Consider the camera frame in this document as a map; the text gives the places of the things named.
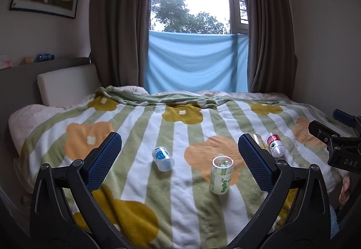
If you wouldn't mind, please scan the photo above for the floral striped blanket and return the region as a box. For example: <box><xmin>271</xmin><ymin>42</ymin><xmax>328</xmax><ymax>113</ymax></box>
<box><xmin>21</xmin><ymin>86</ymin><xmax>336</xmax><ymax>249</ymax></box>

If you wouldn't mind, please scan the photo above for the white and pink box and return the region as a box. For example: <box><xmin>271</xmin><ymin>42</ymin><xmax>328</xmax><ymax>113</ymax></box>
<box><xmin>0</xmin><ymin>54</ymin><xmax>13</xmax><ymax>70</ymax></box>

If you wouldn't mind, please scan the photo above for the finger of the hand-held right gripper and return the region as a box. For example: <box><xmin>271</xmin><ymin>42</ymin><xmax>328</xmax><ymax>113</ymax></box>
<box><xmin>308</xmin><ymin>121</ymin><xmax>342</xmax><ymax>151</ymax></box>
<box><xmin>332</xmin><ymin>109</ymin><xmax>361</xmax><ymax>137</ymax></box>

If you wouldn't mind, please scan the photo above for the blue denim clothing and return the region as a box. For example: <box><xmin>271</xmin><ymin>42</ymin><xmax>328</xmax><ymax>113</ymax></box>
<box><xmin>329</xmin><ymin>206</ymin><xmax>340</xmax><ymax>240</ymax></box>

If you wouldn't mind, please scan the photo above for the blue and white cup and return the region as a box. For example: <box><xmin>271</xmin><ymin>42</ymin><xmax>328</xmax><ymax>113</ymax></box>
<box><xmin>152</xmin><ymin>146</ymin><xmax>175</xmax><ymax>172</ymax></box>

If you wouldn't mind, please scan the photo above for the red white can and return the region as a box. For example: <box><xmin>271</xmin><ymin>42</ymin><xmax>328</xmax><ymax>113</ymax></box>
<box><xmin>266</xmin><ymin>132</ymin><xmax>285</xmax><ymax>157</ymax></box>

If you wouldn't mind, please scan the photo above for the clear plastic container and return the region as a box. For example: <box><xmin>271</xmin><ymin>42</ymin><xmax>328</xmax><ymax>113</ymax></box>
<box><xmin>253</xmin><ymin>133</ymin><xmax>265</xmax><ymax>151</ymax></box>

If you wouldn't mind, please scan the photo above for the light blue cloth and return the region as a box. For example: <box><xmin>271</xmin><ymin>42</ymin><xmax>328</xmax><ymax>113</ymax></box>
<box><xmin>143</xmin><ymin>30</ymin><xmax>250</xmax><ymax>95</ymax></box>

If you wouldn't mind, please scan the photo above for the blue plastic bottle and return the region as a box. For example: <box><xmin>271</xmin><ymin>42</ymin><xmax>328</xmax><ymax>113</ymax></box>
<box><xmin>36</xmin><ymin>53</ymin><xmax>56</xmax><ymax>63</ymax></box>

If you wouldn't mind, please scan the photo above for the person's right hand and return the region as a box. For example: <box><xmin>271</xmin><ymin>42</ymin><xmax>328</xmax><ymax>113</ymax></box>
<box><xmin>339</xmin><ymin>175</ymin><xmax>352</xmax><ymax>205</ymax></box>

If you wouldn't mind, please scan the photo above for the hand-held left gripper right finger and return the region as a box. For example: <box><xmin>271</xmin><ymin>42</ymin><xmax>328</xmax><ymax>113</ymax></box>
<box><xmin>228</xmin><ymin>133</ymin><xmax>331</xmax><ymax>249</ymax></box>

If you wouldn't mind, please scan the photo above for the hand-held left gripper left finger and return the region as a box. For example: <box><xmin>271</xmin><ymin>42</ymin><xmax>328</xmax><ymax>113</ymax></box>
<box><xmin>30</xmin><ymin>132</ymin><xmax>133</xmax><ymax>249</ymax></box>

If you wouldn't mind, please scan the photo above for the brown curtain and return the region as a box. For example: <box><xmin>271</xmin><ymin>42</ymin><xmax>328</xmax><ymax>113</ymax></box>
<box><xmin>89</xmin><ymin>0</ymin><xmax>156</xmax><ymax>95</ymax></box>
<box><xmin>245</xmin><ymin>0</ymin><xmax>299</xmax><ymax>98</ymax></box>

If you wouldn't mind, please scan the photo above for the green white can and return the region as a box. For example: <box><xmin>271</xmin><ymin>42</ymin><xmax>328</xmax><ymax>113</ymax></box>
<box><xmin>209</xmin><ymin>155</ymin><xmax>235</xmax><ymax>195</ymax></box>

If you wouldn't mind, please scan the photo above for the cream headboard cushion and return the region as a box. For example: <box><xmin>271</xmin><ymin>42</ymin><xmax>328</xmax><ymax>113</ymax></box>
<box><xmin>37</xmin><ymin>64</ymin><xmax>100</xmax><ymax>106</ymax></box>

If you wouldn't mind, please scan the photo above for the tree outside window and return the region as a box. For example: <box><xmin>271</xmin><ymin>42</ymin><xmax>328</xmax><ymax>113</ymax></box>
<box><xmin>149</xmin><ymin>0</ymin><xmax>229</xmax><ymax>35</ymax></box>

